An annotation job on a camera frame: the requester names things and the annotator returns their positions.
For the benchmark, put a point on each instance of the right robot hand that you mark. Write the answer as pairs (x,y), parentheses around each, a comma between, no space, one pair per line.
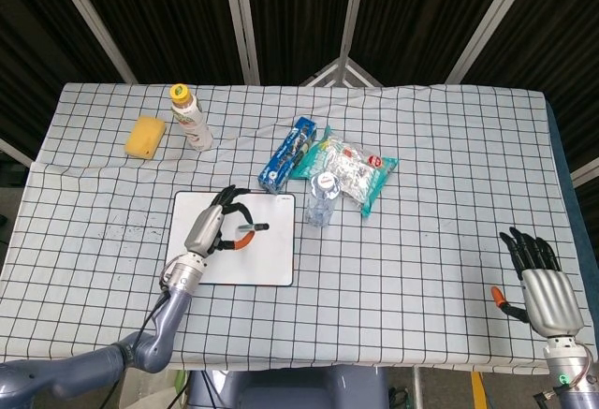
(552,301)

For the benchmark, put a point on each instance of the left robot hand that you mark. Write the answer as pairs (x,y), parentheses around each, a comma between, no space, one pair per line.
(203,231)

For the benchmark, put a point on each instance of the green marker pen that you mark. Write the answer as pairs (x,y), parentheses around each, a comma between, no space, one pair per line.
(257,227)

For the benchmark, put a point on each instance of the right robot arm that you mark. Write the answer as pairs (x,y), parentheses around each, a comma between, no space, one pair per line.
(571,367)

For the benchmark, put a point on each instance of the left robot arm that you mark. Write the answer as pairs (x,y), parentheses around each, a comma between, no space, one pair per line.
(164,329)

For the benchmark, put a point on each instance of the white dry-erase board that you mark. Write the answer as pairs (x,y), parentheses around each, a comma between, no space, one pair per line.
(271,259)

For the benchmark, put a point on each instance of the yellow sponge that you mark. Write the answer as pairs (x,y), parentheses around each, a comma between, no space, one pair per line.
(146,136)

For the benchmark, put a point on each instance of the yellow-capped drink bottle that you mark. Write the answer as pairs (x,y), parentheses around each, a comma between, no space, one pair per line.
(192,121)

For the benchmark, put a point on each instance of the blue cardboard box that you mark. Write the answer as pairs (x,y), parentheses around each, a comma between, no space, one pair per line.
(287,154)

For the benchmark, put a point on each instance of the clear water bottle white cap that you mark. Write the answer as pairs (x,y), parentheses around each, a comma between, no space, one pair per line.
(322,203)

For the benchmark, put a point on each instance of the white black-checked tablecloth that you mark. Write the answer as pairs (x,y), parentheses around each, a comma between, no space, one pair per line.
(421,264)

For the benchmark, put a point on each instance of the dark blue under cloth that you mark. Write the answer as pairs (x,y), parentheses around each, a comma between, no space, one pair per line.
(559,147)

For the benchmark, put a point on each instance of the metal table leg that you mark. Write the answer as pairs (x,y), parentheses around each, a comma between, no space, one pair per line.
(417,388)

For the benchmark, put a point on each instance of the teal snack bag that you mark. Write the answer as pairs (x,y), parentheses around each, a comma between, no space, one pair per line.
(360,170)

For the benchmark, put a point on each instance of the grey robot torso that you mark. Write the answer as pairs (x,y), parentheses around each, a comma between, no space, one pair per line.
(290,390)

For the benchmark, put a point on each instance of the white metal screen foot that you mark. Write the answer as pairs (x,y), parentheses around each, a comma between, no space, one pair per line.
(327,72)

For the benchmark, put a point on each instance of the black screen panel white frame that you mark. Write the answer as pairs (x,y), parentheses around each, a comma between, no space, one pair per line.
(164,16)
(421,6)
(28,30)
(299,6)
(561,30)

